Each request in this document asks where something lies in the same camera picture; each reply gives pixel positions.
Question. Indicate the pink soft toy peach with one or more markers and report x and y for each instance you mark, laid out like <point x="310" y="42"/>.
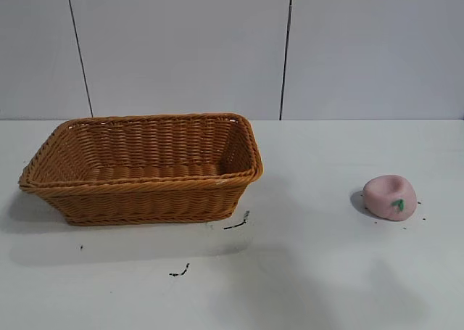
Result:
<point x="384" y="199"/>

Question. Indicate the brown woven wicker basket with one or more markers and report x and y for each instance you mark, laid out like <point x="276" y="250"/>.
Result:
<point x="145" y="199"/>

